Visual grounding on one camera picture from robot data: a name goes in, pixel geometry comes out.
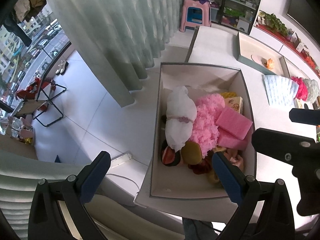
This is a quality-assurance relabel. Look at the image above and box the white cloth bundle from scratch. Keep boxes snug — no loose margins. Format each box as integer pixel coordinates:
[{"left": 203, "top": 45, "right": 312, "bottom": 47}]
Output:
[{"left": 165, "top": 86, "right": 197, "bottom": 152}]

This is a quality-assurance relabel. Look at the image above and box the white power strip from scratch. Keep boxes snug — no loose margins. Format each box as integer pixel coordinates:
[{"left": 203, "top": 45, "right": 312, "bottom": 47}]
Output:
[{"left": 110, "top": 151, "right": 132, "bottom": 169}]

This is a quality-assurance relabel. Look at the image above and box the pink plastic stool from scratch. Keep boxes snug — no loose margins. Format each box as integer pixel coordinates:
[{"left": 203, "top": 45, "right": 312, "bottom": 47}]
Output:
[{"left": 179, "top": 0, "right": 211, "bottom": 32}]

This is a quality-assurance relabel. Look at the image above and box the black folding chair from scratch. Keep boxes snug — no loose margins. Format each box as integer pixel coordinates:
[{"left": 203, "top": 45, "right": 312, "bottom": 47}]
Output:
[{"left": 12, "top": 77, "right": 67, "bottom": 127}]

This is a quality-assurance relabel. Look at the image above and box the fluffy pink yarn ball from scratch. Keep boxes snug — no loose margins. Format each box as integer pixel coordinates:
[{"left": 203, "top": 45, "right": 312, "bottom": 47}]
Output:
[{"left": 189, "top": 93, "right": 225, "bottom": 158}]

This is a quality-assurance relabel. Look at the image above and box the dark glass cabinet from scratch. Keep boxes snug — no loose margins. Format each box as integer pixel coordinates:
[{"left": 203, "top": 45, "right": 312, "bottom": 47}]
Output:
[{"left": 210, "top": 0, "right": 261, "bottom": 34}]

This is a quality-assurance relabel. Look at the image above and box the mustard round felt pad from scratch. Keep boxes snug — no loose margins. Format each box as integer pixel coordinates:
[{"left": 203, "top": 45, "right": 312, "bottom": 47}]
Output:
[{"left": 181, "top": 141, "right": 203, "bottom": 165}]

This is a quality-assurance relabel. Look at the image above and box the small printed card box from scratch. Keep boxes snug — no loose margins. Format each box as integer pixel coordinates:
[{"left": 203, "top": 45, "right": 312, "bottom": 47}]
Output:
[{"left": 294, "top": 98, "right": 305, "bottom": 109}]

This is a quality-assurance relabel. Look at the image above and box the light blue knitted cloth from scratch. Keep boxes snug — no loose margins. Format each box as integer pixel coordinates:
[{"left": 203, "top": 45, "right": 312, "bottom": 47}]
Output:
[{"left": 263, "top": 75, "right": 299, "bottom": 107}]

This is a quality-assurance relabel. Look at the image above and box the flat grey tray box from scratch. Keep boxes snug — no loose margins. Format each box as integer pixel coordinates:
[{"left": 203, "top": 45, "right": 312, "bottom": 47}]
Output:
[{"left": 236, "top": 32, "right": 290, "bottom": 77}]

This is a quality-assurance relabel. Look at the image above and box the white printed tissue pack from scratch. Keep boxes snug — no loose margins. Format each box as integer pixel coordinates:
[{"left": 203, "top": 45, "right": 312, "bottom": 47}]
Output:
[{"left": 225, "top": 96, "right": 243, "bottom": 114}]

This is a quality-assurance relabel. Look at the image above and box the red fluffy yarn ball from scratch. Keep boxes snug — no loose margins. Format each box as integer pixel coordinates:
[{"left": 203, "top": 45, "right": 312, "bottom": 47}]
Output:
[{"left": 291, "top": 76, "right": 309, "bottom": 101}]

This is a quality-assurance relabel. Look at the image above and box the grey-green fluffy yarn ball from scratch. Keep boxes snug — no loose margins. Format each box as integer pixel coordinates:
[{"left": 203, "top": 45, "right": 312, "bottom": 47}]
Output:
[{"left": 303, "top": 79, "right": 319, "bottom": 103}]

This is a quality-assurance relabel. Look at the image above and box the red felt piece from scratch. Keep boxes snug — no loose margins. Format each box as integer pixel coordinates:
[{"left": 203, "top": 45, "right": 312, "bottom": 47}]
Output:
[{"left": 188, "top": 151, "right": 214, "bottom": 175}]

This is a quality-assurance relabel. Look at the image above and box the tan knitted sock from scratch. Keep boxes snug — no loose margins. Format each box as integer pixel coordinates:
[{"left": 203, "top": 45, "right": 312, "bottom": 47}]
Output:
[{"left": 206, "top": 146, "right": 226, "bottom": 185}]

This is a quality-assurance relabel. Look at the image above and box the pink black sock roll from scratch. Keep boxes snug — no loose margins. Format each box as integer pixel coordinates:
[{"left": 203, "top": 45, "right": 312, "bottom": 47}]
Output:
[{"left": 160, "top": 140, "right": 181, "bottom": 167}]

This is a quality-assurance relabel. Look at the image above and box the pink sponge block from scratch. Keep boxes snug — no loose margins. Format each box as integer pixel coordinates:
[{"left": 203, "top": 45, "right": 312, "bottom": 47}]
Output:
[
  {"left": 217, "top": 128, "right": 252, "bottom": 151},
  {"left": 216, "top": 107, "right": 253, "bottom": 140}
]

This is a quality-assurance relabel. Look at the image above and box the yellow foam fruit net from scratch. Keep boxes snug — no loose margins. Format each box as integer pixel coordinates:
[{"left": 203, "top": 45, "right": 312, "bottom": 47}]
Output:
[{"left": 220, "top": 92, "right": 237, "bottom": 99}]

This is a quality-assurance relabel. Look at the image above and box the pale green curtain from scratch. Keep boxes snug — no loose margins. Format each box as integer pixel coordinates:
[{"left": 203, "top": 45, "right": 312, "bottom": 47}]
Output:
[{"left": 47, "top": 0, "right": 182, "bottom": 107}]

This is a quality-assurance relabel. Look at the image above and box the large grey open box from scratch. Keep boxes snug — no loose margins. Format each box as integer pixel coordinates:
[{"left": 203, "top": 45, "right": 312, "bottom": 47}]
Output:
[{"left": 136, "top": 63, "right": 257, "bottom": 222}]

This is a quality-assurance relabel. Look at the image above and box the orange small toy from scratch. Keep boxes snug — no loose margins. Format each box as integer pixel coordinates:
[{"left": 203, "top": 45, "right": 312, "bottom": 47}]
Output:
[{"left": 265, "top": 59, "right": 274, "bottom": 70}]

